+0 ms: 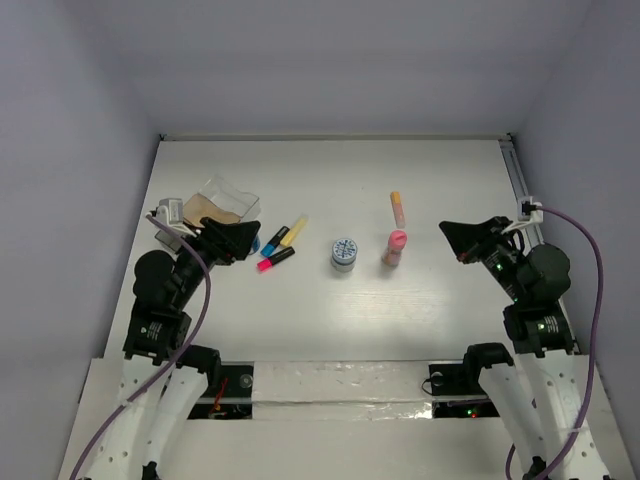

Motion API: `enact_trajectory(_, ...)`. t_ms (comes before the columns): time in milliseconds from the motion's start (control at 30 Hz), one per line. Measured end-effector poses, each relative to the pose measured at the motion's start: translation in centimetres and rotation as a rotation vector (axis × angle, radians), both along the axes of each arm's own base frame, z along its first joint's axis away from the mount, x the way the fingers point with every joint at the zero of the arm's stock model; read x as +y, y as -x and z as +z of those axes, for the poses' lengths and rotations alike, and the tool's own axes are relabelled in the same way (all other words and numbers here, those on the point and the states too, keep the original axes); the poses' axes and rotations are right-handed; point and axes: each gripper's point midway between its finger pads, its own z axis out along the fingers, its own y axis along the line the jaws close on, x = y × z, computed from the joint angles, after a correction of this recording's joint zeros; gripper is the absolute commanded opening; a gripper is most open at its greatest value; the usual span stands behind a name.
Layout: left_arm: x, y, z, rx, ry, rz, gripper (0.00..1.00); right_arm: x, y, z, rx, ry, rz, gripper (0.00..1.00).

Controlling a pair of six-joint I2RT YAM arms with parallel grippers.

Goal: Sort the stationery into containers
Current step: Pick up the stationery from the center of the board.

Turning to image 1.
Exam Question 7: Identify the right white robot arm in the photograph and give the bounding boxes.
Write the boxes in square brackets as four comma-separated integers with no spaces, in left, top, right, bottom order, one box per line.
[439,213,611,479]

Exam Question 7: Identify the blue black highlighter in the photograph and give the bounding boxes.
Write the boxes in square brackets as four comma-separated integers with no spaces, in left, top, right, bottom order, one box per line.
[260,226,289,258]

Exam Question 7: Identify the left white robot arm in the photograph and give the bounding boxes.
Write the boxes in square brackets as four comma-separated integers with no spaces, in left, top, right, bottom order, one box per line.
[71,212,260,479]

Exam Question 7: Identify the clear plastic organizer tray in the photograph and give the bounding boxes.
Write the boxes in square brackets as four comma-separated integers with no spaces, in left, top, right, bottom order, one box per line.
[173,175,261,236]

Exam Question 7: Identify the round blue white tape tin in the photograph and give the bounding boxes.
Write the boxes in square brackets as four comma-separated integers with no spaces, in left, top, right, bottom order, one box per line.
[331,238,358,273]

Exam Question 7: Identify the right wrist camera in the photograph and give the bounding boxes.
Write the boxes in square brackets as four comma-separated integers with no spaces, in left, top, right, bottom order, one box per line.
[502,196,544,235]

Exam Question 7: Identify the aluminium rail at right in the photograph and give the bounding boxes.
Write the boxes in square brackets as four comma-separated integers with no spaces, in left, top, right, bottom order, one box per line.
[499,140,574,357]

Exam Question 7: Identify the yellow highlighter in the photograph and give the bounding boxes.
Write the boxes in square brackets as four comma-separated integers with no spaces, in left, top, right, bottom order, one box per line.
[280,215,308,247]

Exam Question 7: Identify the orange pink highlighter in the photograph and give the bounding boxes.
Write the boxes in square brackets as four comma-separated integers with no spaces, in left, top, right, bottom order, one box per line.
[390,191,406,229]

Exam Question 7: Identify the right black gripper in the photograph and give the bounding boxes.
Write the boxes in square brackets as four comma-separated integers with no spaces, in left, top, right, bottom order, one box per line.
[438,214,529,301]

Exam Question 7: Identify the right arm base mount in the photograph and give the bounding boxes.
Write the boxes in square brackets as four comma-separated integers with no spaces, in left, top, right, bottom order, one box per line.
[421,363,499,419]

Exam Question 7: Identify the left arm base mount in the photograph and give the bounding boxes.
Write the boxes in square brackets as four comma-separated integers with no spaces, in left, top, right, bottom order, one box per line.
[188,363,254,420]

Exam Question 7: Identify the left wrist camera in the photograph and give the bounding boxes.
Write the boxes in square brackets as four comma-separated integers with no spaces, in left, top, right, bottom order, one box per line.
[149,198,185,231]

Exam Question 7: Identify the pink black highlighter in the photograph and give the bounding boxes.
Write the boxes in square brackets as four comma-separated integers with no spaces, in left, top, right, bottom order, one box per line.
[257,246,296,273]

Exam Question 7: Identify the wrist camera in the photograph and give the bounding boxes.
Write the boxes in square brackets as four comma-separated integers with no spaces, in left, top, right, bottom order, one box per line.
[502,196,544,235]
[149,198,185,231]

